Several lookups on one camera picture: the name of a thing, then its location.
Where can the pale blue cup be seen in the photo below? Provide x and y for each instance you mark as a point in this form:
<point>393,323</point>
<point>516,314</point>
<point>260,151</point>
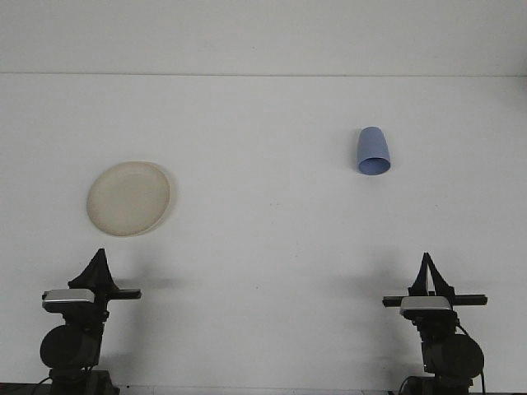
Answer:
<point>372,150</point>

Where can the pale round plate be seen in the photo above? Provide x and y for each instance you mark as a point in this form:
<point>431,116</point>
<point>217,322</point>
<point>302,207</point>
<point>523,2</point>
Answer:
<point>127,199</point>

